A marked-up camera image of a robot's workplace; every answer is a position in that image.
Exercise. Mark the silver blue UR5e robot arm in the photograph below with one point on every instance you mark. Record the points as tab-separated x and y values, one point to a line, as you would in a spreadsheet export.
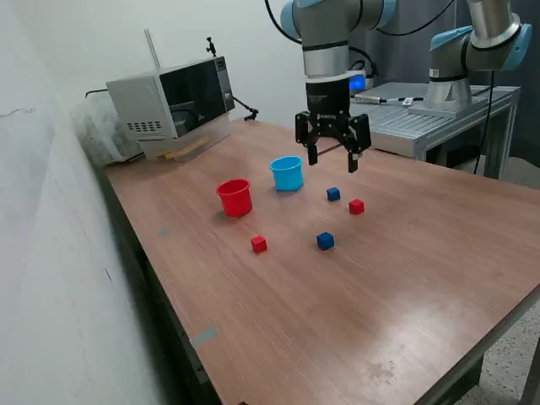
325	25

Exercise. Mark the wooden sticks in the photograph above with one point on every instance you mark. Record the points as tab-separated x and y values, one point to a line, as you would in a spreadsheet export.
185	148

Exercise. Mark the blue plastic cup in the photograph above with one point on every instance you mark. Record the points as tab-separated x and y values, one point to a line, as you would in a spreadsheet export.
288	179

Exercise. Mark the aluminium robot mounting table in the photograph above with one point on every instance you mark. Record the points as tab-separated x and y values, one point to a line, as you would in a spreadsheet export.
401	122

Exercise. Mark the red cube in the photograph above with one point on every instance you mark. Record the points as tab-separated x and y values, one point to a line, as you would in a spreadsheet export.
356	207
258	244

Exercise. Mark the dark tape strip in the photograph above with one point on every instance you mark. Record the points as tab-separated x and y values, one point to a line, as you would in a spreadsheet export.
331	148

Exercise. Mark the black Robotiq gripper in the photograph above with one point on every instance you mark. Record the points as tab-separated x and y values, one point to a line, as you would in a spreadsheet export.
328	101

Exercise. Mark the long grey tape strip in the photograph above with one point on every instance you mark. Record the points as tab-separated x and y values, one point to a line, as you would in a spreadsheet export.
203	336

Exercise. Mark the blue cube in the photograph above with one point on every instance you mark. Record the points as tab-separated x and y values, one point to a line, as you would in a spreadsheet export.
325	241
333	194

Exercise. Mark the red plastic cup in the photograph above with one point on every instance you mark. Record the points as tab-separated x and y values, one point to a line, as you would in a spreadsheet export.
235	202

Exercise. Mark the silver microwave oven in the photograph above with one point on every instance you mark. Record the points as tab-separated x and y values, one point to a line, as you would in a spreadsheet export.
139	105

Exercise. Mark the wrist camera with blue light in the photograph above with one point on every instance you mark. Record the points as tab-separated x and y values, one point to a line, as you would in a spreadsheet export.
358	81

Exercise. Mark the clear acrylic stand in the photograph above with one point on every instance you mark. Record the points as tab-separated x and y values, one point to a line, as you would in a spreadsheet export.
213	134

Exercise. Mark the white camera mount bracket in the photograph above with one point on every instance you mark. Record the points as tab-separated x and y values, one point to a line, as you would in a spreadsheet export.
327	77

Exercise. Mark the clear plastic bag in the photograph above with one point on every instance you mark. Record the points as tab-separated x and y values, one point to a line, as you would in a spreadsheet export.
99	135

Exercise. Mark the black camera mount stud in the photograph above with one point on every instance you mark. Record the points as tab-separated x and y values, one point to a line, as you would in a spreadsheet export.
209	45

